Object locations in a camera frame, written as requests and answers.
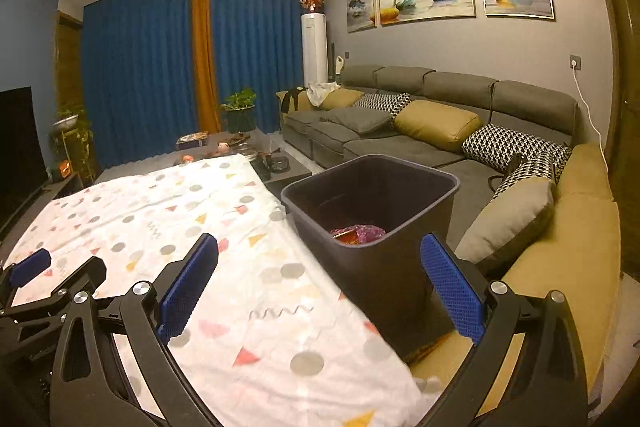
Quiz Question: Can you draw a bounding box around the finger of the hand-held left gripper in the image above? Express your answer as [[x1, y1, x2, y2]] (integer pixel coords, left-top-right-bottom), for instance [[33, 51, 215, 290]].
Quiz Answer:
[[0, 256, 108, 325], [0, 248, 53, 295]]

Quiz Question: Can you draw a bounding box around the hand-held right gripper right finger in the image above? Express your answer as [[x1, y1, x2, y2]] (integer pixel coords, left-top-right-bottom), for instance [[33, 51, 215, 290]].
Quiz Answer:
[[417, 233, 588, 427]]

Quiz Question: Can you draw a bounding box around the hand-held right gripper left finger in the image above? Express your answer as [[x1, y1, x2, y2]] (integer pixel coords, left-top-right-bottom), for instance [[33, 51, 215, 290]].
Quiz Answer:
[[50, 233, 221, 427]]

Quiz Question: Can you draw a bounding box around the dark grey plastic bin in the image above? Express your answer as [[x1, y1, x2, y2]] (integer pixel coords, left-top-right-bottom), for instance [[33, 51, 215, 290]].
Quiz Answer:
[[281, 154, 460, 356]]

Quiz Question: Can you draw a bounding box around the pink plastic bag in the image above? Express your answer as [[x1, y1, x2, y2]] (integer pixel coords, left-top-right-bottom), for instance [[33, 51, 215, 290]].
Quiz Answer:
[[349, 222, 386, 248]]

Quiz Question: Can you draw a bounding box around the white patterned tablecloth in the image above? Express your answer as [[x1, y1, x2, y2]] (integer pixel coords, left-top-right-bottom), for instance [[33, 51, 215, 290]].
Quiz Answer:
[[0, 154, 442, 427]]

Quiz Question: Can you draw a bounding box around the grey cushion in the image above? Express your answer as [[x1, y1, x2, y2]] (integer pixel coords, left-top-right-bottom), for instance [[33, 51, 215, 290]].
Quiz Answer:
[[320, 107, 394, 133], [455, 177, 556, 266]]

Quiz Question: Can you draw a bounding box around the metal plant stand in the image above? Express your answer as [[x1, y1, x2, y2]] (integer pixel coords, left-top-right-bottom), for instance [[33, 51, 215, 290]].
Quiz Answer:
[[59, 129, 96, 183]]

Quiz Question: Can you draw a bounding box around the black television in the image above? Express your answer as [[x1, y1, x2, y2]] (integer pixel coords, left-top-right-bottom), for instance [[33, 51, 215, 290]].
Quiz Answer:
[[0, 87, 51, 208]]

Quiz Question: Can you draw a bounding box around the black white patterned cushion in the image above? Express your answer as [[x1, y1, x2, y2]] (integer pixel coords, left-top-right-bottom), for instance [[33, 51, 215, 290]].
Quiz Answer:
[[487, 157, 566, 203], [461, 124, 573, 173], [354, 92, 412, 118]]

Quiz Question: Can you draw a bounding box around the printed flat box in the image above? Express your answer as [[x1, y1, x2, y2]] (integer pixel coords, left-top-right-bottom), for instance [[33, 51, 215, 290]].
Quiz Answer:
[[175, 132, 210, 150]]

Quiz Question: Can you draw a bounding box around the potted plant in white bowl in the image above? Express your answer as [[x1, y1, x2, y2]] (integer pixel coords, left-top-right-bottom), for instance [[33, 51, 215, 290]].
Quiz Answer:
[[52, 104, 96, 133]]

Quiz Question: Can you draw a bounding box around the large yellow cushion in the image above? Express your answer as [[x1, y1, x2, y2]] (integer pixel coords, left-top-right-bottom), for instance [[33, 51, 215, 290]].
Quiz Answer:
[[394, 100, 484, 146]]

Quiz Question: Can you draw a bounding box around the potted plant in dark pot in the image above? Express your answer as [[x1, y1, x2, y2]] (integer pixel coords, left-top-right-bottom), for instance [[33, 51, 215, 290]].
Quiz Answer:
[[219, 87, 259, 133]]

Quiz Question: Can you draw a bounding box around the grey and yellow corner sofa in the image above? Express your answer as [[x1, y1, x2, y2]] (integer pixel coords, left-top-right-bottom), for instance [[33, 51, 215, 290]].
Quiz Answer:
[[277, 64, 626, 408]]

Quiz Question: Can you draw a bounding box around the black garment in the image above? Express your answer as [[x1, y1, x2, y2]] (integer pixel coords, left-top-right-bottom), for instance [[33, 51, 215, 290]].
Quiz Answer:
[[279, 87, 306, 113]]

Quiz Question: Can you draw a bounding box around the small yellow cushion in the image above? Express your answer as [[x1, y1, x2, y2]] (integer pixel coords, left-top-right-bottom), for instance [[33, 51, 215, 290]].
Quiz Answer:
[[320, 88, 365, 112]]

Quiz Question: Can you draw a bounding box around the blue curtain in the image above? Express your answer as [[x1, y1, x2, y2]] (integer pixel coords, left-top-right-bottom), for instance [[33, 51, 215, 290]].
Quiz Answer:
[[209, 0, 324, 136], [82, 0, 201, 170]]

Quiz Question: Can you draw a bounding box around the orange curtain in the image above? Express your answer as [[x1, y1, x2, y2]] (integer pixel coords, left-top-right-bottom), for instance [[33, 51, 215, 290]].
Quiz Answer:
[[189, 0, 221, 136]]

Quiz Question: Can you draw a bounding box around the white cloth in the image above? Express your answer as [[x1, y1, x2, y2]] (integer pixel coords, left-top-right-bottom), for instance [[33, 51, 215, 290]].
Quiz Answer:
[[306, 81, 341, 107]]

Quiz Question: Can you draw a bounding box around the brown wooden door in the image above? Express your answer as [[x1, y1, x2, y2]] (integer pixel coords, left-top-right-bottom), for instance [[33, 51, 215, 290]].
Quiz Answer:
[[584, 0, 640, 279]]

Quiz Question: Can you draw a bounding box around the white standing air conditioner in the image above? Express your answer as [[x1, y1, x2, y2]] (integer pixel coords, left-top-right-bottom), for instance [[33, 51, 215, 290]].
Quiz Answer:
[[300, 12, 330, 88]]

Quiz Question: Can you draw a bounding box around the small landscape painting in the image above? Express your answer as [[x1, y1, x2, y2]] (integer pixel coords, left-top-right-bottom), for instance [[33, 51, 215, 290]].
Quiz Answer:
[[345, 0, 377, 33]]

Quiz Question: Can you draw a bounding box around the black cord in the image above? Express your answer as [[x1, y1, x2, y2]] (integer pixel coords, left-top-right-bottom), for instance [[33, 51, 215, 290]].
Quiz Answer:
[[487, 151, 524, 188]]

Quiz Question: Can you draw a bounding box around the brown wooden wall panel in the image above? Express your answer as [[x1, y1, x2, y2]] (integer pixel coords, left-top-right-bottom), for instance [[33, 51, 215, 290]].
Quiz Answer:
[[56, 9, 86, 108]]

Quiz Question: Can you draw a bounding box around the white charging cable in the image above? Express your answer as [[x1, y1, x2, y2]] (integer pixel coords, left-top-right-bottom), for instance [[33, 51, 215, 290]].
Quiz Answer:
[[573, 66, 610, 174]]

